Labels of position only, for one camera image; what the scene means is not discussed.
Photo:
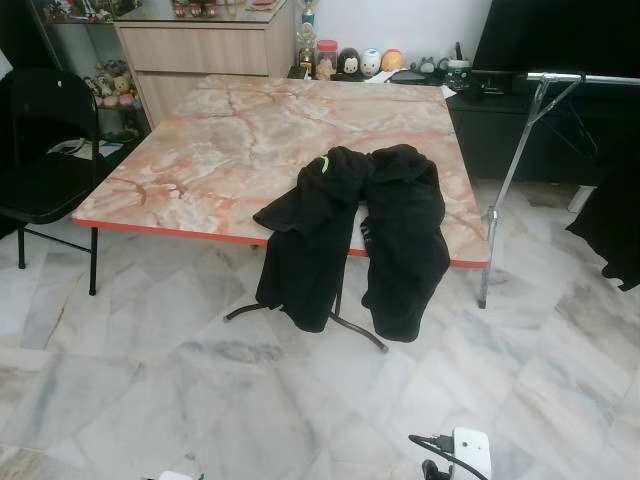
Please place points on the black flat television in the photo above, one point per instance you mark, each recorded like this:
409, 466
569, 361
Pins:
560, 30

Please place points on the small grey green figurine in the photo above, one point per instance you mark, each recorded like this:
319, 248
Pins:
428, 66

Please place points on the orange round plush toy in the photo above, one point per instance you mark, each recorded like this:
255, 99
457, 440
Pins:
393, 60

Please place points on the steel clothes rack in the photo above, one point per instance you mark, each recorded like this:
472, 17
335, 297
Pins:
600, 78

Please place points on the dark mug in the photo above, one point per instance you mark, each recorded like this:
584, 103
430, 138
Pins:
458, 78

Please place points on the glass display shelf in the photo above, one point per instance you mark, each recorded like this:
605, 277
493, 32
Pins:
60, 45

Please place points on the small trophy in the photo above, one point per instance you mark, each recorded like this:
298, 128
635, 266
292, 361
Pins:
308, 45

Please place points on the jar with red lid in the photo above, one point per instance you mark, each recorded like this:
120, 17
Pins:
327, 52

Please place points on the black folding chair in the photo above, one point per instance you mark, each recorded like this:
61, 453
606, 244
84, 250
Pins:
45, 130

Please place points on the black television console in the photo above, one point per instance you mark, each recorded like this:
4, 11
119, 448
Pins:
480, 130

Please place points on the black garment yellow-green mark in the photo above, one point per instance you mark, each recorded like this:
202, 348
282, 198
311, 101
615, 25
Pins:
310, 250

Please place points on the light wooden cabinet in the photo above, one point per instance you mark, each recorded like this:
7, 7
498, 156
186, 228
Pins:
200, 55

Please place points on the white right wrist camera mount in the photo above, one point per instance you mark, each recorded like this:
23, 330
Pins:
472, 455

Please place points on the white round plush toy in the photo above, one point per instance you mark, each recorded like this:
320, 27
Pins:
371, 63

